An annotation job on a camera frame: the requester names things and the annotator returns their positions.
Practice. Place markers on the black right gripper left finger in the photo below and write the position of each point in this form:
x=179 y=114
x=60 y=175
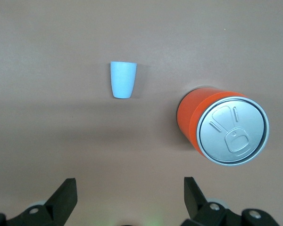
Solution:
x=61 y=202

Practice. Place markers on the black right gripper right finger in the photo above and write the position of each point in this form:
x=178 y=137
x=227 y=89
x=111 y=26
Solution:
x=195 y=202

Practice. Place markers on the light blue plastic cup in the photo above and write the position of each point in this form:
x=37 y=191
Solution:
x=122 y=80

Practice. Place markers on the orange can-shaped container silver lid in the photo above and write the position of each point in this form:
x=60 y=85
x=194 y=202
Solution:
x=188 y=117

